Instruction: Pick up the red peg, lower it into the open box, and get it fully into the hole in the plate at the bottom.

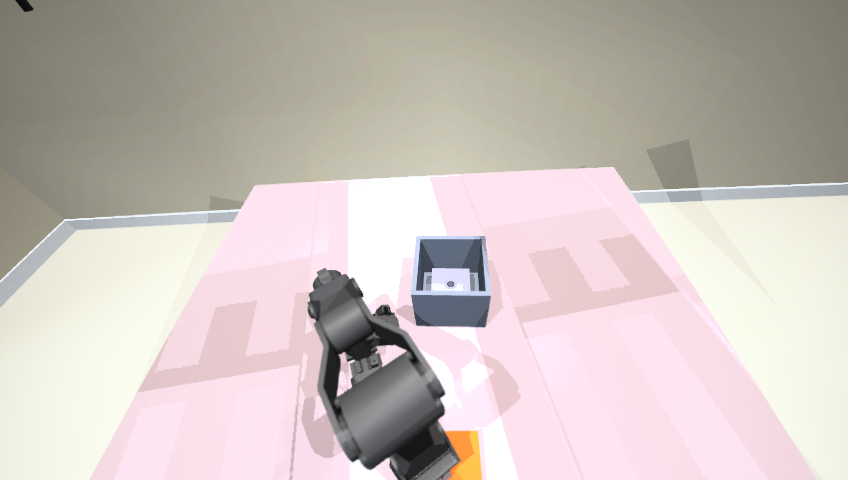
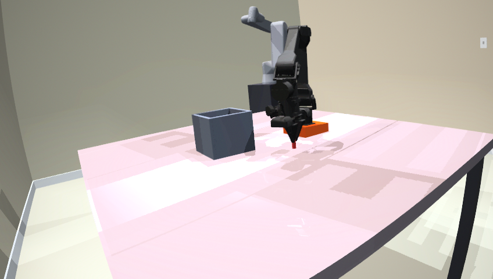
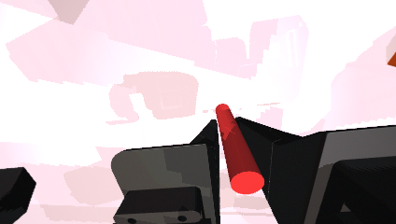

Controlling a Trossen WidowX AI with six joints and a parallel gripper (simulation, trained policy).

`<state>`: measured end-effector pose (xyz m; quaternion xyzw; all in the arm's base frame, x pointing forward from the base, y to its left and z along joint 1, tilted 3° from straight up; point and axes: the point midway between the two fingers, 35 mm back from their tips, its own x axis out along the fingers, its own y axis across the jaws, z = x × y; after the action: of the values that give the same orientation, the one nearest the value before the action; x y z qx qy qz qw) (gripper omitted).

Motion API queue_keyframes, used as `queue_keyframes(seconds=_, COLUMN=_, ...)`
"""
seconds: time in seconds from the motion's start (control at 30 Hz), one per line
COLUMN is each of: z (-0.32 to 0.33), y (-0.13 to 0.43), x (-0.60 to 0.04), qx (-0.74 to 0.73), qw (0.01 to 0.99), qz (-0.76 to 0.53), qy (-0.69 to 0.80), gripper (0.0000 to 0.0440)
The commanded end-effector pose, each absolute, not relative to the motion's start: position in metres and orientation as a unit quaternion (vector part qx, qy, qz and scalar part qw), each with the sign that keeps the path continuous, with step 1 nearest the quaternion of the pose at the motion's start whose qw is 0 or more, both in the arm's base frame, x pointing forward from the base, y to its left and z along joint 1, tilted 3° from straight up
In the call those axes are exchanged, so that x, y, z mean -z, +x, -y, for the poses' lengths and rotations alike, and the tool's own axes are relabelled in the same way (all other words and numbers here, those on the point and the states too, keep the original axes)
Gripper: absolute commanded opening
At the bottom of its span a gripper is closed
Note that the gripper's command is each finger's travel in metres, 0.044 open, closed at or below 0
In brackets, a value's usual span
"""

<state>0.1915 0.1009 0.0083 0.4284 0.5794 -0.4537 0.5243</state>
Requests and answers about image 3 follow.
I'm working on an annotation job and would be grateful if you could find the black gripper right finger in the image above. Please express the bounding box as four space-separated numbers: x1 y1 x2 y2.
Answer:
235 117 396 224

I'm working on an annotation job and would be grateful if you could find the red peg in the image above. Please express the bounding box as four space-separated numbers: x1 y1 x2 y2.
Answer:
216 104 264 194

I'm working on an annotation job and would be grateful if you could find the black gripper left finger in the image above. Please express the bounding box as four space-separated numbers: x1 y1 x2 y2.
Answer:
111 119 220 224

